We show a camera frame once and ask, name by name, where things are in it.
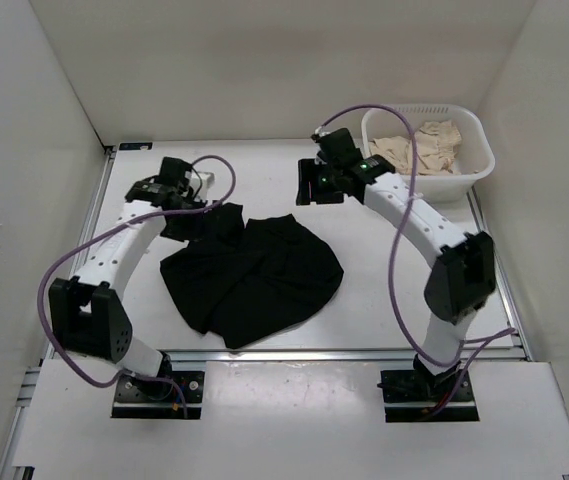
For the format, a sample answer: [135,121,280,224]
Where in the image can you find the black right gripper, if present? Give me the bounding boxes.
[294,160,343,208]

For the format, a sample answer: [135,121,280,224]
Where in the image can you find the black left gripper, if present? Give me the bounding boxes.
[159,194,221,247]

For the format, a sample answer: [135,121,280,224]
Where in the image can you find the black trousers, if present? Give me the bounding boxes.
[160,203,344,350]

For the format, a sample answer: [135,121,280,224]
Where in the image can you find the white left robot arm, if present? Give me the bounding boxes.
[37,157,221,400]

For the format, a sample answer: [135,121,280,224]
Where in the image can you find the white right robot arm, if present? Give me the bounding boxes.
[296,128,496,400]

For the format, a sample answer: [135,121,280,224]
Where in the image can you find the beige trousers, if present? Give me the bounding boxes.
[368,120,463,176]

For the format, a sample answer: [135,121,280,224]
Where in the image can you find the dark label sticker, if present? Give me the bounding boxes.
[118,142,153,151]

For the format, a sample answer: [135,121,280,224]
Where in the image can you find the white plastic laundry basket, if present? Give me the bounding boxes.
[361,104,495,203]

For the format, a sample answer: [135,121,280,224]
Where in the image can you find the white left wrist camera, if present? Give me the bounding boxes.
[189,170,215,198]

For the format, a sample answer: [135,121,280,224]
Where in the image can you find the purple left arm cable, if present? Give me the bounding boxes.
[37,154,238,416]

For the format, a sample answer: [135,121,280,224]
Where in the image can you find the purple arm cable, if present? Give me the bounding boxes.
[37,154,238,416]
[313,102,518,401]

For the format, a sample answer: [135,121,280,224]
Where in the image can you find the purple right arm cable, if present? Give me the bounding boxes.
[313,102,518,401]

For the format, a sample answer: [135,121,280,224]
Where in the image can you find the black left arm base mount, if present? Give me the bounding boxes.
[111,370,205,420]

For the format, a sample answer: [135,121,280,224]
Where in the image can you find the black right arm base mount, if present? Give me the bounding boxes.
[377,370,480,423]

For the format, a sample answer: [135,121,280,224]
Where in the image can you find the aluminium table edge rail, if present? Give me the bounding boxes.
[163,349,535,371]

